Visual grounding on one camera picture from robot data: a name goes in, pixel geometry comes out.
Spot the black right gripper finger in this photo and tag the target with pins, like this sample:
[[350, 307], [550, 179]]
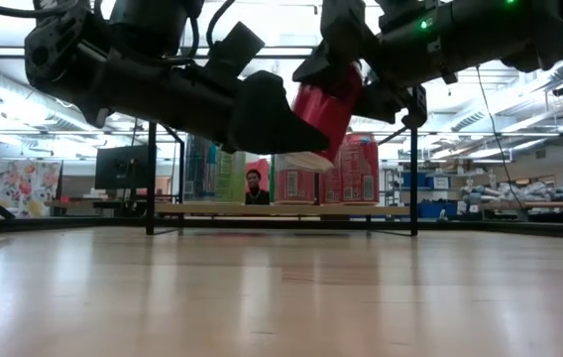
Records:
[[390, 104], [336, 49]]

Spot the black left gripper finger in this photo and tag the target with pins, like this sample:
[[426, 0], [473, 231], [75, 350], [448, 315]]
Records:
[[266, 124]]

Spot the dark red cola can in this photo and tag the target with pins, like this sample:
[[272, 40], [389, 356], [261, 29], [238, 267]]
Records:
[[326, 114]]

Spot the light green can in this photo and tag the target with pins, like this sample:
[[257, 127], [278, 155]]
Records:
[[232, 178]]

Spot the white and pink can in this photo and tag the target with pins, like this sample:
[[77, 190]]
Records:
[[294, 188]]

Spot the red Fanta soda can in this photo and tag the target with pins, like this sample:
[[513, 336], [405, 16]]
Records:
[[332, 188], [361, 173]]

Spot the tall slim silver can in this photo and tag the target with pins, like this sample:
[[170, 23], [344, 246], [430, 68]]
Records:
[[201, 173]]

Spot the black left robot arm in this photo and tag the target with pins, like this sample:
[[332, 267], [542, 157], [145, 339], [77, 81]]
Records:
[[58, 54]]

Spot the person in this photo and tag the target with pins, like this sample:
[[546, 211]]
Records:
[[257, 196]]

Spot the black computer monitor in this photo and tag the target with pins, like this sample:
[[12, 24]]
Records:
[[123, 168]]

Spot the floral patterned cloth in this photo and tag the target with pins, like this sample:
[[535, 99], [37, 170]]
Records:
[[21, 188]]

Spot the cluttered background table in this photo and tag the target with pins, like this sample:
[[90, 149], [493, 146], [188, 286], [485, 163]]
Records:
[[539, 204]]

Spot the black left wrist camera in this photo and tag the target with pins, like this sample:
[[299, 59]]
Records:
[[234, 49]]

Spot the black table frame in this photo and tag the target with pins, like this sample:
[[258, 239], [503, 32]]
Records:
[[534, 229]]

